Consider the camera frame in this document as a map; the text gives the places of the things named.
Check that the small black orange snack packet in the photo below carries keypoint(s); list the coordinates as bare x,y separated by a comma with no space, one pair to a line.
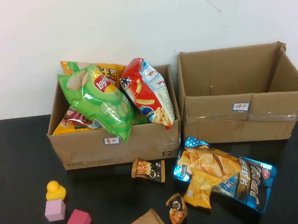
176,208
147,169

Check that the brown snack packet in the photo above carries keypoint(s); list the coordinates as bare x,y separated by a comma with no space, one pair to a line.
144,223

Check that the small yellow snack packet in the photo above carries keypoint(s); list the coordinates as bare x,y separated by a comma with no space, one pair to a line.
198,192

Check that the red shrimp stick bag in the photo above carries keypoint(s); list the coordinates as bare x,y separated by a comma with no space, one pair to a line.
138,95

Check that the white label with red writing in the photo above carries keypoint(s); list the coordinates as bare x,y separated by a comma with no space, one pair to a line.
111,141
240,107

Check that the green Lay's chip bag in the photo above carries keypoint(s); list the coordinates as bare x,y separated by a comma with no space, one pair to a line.
96,104

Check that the orange potato chip bag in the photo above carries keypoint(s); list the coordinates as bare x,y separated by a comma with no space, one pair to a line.
100,67

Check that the large brown cardboard box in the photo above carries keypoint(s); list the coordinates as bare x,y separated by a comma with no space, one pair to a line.
215,128

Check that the cardboard box with F2 print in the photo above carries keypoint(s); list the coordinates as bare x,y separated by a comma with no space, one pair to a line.
91,152

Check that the yellow barbecue chip bag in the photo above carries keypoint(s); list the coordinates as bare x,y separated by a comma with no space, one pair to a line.
72,122

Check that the blue shrimp chip bag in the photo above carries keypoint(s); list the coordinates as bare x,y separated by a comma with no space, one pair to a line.
242,172

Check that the yellow rubber duck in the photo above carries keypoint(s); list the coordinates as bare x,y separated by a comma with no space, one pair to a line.
54,191

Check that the magenta cube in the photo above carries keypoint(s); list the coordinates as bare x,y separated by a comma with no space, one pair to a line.
79,221

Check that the light pink cube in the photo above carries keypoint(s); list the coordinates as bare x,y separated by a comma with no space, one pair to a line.
54,209

